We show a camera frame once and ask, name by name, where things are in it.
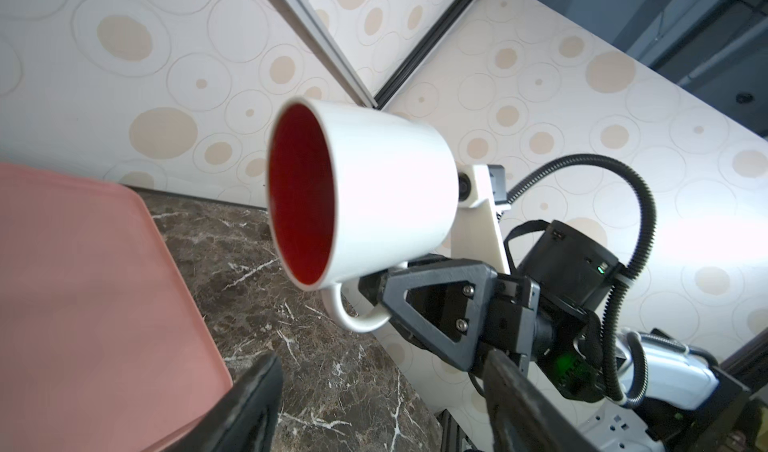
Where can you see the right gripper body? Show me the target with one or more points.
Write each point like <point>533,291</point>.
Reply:
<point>543,311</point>

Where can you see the black left corner post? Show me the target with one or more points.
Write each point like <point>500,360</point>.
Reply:
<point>421,52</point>

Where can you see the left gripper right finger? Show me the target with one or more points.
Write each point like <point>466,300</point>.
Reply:
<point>520,416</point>

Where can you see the pink plastic tray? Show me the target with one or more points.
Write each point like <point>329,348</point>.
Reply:
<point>102,345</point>

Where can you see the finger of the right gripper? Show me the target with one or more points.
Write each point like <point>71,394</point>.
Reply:
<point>437,304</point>

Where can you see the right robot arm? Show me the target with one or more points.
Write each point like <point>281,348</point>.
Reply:
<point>660,395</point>

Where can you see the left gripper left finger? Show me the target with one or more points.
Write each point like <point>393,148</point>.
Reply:
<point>246,417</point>

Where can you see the white mug red inside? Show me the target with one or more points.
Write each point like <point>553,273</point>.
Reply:
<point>352,191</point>

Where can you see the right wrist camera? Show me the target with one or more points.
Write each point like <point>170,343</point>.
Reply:
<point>476,233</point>

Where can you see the left aluminium frame bar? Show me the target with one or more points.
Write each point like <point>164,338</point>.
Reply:
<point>303,19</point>

